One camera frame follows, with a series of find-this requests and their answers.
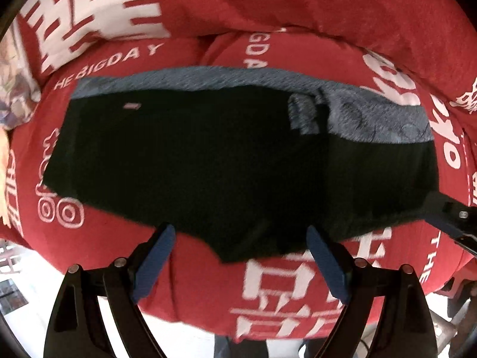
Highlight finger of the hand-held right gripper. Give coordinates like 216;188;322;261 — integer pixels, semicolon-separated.
425;192;477;240
455;232;477;257

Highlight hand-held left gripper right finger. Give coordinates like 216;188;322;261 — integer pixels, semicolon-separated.
306;226;435;358

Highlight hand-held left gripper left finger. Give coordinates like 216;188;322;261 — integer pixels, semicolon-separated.
44;223;176;358

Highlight black shorts with grey waistband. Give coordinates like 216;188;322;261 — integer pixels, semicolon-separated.
42;65;439;263

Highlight red printed bed sheet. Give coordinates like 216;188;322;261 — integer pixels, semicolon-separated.
0;26;477;344

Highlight peach cloth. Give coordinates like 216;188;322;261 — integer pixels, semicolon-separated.
0;129;13;228

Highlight colourful printed pillow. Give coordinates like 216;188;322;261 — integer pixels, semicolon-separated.
0;33;41;132

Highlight red printed duvet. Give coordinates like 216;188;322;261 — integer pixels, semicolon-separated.
15;0;477;112

